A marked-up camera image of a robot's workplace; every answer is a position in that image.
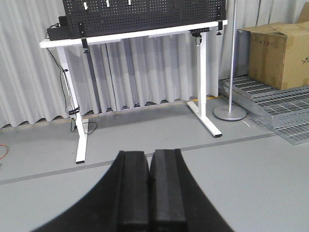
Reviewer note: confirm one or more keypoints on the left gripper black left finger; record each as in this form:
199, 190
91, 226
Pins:
119, 202

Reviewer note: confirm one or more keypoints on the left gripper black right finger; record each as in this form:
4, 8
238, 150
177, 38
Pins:
177, 202

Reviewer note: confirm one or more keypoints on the white standing desk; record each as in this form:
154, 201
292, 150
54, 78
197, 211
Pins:
199, 110

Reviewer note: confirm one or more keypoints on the silver floor lamp stand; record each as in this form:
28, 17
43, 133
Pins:
230, 112

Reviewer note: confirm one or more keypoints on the grey pleated curtain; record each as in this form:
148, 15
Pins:
128, 73

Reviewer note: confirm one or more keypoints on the metal floor grating stack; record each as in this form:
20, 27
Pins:
285, 112

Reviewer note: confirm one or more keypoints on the black box on desk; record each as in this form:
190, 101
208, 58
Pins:
59, 31

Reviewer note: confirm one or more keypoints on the large cardboard box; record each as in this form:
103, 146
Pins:
279, 53

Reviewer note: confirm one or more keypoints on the black perforated pegboard panel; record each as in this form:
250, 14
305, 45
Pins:
91, 18

